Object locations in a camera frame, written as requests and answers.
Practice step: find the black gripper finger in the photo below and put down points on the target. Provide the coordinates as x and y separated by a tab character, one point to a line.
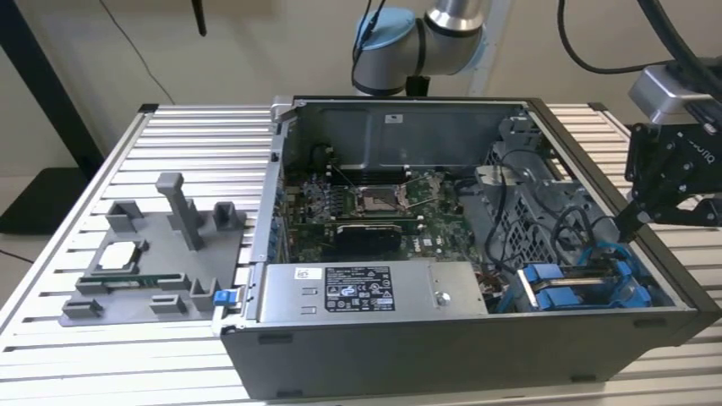
677	217
637	160

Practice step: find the hard disk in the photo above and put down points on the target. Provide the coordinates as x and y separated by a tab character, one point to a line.
544	271

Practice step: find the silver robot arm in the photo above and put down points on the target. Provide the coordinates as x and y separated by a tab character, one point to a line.
451	46

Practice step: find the perforated metal disk bay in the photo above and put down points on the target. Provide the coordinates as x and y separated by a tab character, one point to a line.
527	228

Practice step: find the empty blue disk carrier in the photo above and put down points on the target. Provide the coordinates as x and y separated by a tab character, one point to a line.
558	298

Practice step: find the black RAM slot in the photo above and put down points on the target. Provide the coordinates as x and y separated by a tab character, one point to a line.
366	173
378	215
366	168
378	219

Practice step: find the green motherboard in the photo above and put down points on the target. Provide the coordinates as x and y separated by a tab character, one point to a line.
446	228

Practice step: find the CPU socket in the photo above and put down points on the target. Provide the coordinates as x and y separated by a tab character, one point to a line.
382	199

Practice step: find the black PC case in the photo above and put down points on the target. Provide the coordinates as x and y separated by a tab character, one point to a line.
395	363

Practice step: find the silver power supply box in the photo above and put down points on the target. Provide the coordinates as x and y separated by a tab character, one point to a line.
282	292

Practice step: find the blue case latch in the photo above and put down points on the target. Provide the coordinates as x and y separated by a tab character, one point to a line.
227	297

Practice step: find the black antenna rod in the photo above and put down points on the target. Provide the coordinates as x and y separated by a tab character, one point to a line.
199	17

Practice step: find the grey parts rack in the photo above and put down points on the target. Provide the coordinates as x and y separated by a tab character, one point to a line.
163	258

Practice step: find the green RAM stick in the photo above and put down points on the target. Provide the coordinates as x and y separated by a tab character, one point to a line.
149	280

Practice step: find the silver CPU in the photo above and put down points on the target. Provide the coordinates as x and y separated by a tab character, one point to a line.
119	256

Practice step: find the black stand with base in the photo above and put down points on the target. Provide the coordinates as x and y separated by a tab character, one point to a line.
59	105

